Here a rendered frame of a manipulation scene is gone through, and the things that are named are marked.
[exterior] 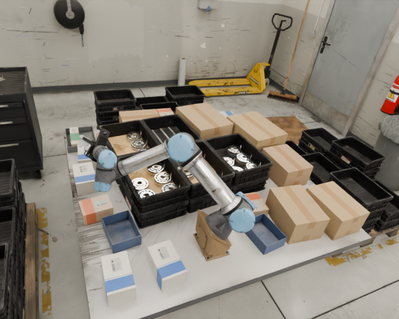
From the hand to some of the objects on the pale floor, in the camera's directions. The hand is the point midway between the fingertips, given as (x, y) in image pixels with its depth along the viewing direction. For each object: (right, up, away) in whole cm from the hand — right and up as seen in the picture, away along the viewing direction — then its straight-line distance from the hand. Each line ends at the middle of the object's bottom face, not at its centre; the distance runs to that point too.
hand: (92, 140), depth 164 cm
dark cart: (-123, -16, +144) cm, 190 cm away
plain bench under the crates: (+48, -80, +87) cm, 128 cm away
